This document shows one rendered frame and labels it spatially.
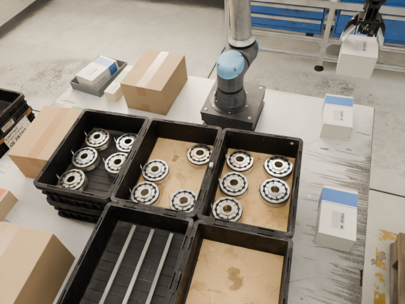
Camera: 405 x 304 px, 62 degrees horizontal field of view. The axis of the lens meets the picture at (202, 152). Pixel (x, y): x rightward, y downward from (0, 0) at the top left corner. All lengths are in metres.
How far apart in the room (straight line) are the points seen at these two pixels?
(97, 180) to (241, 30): 0.84
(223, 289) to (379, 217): 1.42
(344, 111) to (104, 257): 1.15
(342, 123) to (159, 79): 0.86
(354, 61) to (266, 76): 1.77
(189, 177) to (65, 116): 0.66
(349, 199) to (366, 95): 1.79
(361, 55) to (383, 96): 1.74
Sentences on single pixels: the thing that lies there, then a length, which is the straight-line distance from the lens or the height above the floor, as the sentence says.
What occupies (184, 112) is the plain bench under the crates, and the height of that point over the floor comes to 0.70.
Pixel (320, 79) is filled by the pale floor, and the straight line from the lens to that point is 3.10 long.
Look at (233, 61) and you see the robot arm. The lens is 1.44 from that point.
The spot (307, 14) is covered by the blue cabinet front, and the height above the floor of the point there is 0.48.
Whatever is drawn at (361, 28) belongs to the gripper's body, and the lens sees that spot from 1.34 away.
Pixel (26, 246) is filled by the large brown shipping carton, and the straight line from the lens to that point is 1.23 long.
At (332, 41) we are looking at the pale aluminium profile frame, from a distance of 3.04.
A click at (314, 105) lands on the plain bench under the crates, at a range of 1.77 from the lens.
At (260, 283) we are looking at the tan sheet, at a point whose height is 0.83.
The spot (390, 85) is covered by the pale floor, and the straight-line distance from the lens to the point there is 3.19.
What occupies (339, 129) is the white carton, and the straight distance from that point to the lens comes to 1.58.
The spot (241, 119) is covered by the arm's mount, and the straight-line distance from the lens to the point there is 1.51.
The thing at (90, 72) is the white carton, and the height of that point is 0.79.
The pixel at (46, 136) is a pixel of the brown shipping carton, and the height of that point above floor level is 0.86.
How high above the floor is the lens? 1.86
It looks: 50 degrees down
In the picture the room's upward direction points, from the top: 6 degrees counter-clockwise
